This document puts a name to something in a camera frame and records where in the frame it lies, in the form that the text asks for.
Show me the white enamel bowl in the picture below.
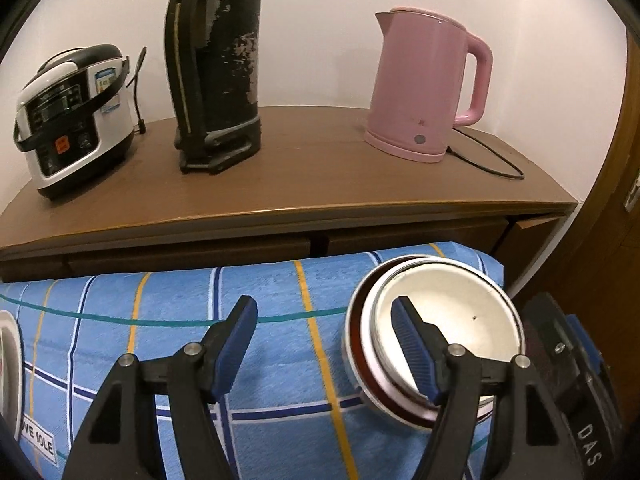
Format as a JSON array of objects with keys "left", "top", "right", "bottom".
[{"left": 361, "top": 256, "right": 525, "bottom": 408}]

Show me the black rice cooker cord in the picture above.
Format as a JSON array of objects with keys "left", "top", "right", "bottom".
[{"left": 127, "top": 45, "right": 149, "bottom": 137}]

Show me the pink electric kettle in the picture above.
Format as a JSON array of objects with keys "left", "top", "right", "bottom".
[{"left": 363, "top": 6, "right": 494, "bottom": 164}]

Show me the brown wooden sideboard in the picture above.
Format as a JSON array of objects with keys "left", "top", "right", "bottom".
[{"left": 1, "top": 107, "right": 576, "bottom": 282}]

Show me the stainless steel bowl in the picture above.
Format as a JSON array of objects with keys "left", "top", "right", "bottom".
[{"left": 342, "top": 252, "right": 503, "bottom": 431}]

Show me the right silver door handle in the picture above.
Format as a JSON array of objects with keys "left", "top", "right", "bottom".
[{"left": 624, "top": 174, "right": 640, "bottom": 212}]

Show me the black kettle cord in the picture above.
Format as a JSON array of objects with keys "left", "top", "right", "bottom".
[{"left": 446, "top": 127, "right": 526, "bottom": 181}]

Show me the silver rice cooker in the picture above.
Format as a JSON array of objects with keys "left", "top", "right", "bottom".
[{"left": 13, "top": 44, "right": 146, "bottom": 200}]

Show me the blue plaid tablecloth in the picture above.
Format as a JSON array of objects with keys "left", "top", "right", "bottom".
[{"left": 0, "top": 239, "right": 506, "bottom": 480}]

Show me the black thermos flask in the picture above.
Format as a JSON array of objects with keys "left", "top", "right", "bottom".
[{"left": 164, "top": 0, "right": 262, "bottom": 174}]

